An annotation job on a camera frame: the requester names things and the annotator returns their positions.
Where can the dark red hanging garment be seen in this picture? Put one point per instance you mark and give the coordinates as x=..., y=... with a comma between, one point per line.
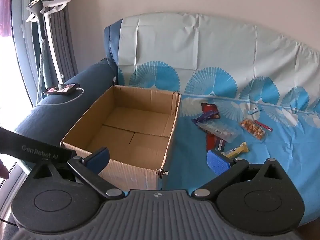
x=5, y=10

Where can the cardboard box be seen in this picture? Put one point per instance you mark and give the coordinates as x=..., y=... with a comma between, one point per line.
x=140, y=120

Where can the blue fan-print sofa cover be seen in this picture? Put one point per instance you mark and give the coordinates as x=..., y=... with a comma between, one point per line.
x=225, y=55

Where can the black smartphone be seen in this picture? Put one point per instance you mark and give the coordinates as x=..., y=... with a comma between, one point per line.
x=62, y=89

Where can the grey curtain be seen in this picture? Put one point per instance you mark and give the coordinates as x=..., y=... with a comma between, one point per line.
x=67, y=42

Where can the small light blue packet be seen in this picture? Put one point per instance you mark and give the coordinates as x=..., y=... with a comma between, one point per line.
x=253, y=111

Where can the purple snack packet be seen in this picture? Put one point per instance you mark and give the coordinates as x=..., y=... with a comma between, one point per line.
x=205, y=117

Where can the clear bag of green candies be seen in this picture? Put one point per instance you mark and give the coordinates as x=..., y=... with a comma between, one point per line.
x=220, y=130

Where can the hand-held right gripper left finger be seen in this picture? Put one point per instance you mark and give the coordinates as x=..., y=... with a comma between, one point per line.
x=98, y=158

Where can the yellow white snack bar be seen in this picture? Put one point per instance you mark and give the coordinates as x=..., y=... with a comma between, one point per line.
x=237, y=150

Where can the red coffee packet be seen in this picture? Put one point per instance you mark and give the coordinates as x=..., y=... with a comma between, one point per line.
x=208, y=107

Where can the white garment steamer stand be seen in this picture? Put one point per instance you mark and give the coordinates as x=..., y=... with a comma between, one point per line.
x=53, y=47

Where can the person's left hand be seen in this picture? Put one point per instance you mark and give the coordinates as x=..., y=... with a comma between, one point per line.
x=3, y=170

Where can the plain red packet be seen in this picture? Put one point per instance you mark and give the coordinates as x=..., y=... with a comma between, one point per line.
x=210, y=142

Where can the clear coated peanut packet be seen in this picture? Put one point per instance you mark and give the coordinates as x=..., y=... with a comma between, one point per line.
x=252, y=128

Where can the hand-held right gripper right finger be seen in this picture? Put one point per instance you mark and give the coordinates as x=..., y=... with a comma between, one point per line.
x=217, y=162

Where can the thin red stick packet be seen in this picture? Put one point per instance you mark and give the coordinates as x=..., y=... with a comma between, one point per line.
x=263, y=126

